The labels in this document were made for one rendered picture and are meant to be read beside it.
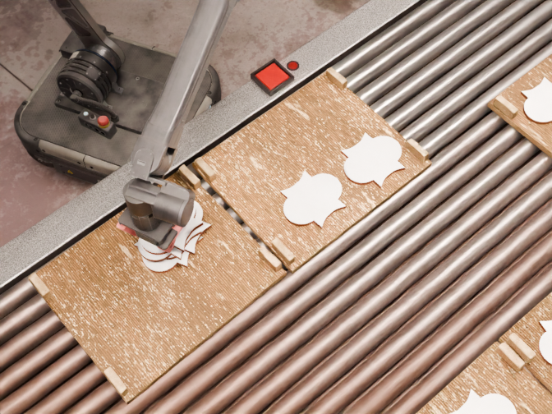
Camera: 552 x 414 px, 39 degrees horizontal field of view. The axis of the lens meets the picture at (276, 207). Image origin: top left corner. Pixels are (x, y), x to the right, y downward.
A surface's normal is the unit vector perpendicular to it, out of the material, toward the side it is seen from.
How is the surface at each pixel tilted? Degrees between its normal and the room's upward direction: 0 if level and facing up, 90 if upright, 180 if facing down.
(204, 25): 31
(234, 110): 0
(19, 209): 0
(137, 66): 0
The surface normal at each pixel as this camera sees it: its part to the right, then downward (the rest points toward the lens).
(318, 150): -0.03, -0.50
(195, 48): -0.17, 0.01
